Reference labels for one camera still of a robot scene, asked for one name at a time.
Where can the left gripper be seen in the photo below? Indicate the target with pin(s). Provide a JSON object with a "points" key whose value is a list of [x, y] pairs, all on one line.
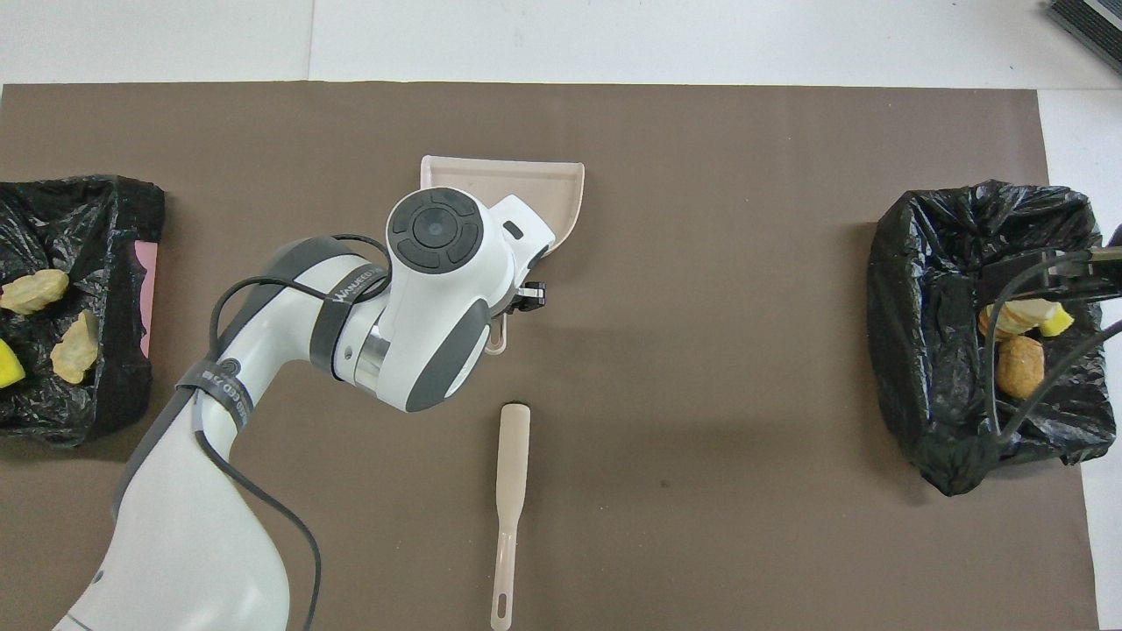
{"points": [[526, 232]]}

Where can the pale dumpling toy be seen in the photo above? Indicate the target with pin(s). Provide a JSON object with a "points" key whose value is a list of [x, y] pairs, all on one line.
{"points": [[77, 348]]}

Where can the black bag lined pink bin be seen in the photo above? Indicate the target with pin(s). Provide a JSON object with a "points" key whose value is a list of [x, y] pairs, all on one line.
{"points": [[114, 263]]}

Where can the orange striped croissant toy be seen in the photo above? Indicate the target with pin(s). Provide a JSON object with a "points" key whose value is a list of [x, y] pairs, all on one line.
{"points": [[35, 291]]}

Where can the beige hand brush black bristles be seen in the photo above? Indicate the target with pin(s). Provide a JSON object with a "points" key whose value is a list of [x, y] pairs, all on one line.
{"points": [[513, 447]]}

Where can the dark ribbed box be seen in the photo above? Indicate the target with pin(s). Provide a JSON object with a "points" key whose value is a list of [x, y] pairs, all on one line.
{"points": [[1091, 19]]}

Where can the beige plastic dustpan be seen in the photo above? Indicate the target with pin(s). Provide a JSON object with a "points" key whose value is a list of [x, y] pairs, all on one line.
{"points": [[543, 184]]}

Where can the brown paper table mat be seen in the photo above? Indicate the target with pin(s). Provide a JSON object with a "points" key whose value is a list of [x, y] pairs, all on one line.
{"points": [[701, 175]]}

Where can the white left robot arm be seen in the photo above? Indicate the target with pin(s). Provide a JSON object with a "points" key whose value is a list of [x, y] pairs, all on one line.
{"points": [[175, 543]]}

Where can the yellow sponge piece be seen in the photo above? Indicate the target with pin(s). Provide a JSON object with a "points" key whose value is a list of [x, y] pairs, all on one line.
{"points": [[7, 366], [1059, 322]]}

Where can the pale croissant toy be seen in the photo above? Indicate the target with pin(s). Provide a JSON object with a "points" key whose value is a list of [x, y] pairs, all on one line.
{"points": [[1017, 317]]}

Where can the brown bread roll toy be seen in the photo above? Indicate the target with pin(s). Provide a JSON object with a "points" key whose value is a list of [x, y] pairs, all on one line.
{"points": [[1021, 368]]}

